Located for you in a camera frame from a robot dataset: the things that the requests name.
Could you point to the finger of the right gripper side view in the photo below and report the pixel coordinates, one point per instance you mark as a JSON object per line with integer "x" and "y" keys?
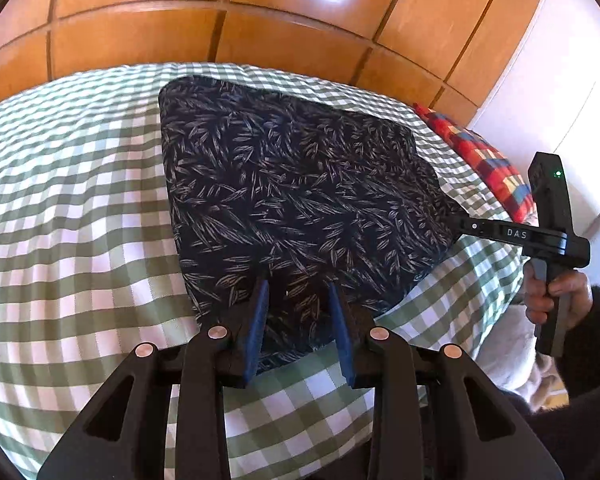
{"x": 462, "y": 225}

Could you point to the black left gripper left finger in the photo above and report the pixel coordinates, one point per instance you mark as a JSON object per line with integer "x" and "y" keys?
{"x": 121, "y": 432}

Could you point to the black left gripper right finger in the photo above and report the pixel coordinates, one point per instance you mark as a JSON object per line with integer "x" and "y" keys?
{"x": 436, "y": 414}

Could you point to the dark leaf-print pants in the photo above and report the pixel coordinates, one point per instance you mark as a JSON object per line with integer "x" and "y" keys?
{"x": 261, "y": 182}

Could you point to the dark right sleeve forearm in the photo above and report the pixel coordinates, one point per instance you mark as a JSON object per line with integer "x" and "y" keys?
{"x": 572, "y": 433}

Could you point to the right hand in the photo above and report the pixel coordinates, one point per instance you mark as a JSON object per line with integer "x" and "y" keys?
{"x": 538, "y": 296}

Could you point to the red plaid pillow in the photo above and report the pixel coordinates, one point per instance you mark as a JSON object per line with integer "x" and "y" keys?
{"x": 496, "y": 171}

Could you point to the green checkered bed sheet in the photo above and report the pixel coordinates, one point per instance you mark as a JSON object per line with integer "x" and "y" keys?
{"x": 88, "y": 269}

